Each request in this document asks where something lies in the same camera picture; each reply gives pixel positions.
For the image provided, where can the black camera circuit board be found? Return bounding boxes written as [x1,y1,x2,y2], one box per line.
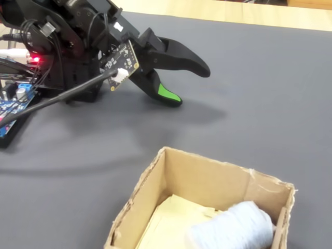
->
[99,39,140,92]

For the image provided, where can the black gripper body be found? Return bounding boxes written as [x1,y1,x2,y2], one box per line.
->
[110,7,167,71]

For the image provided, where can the white rounded plastic piece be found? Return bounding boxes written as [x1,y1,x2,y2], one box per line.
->
[0,48,31,59]

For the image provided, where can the blue controller circuit board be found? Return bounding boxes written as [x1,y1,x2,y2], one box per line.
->
[0,82,39,149]

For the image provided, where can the dark gray textured mat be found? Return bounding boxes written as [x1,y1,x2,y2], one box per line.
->
[0,10,332,249]

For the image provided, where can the light blue yarn block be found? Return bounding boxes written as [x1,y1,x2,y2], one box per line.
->
[184,201,276,249]

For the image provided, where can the thin black wire bundle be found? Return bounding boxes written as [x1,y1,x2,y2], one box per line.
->
[19,19,64,88]

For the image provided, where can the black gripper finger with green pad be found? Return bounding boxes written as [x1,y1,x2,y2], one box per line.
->
[129,68,183,108]
[145,37,211,78]

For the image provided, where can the yellowish paper sheets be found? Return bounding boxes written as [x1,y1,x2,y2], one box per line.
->
[136,194,225,249]

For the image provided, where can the brown cardboard box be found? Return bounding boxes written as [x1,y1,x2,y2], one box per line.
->
[103,146,296,249]

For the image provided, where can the thick black camera cable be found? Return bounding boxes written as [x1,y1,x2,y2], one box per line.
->
[0,70,119,128]

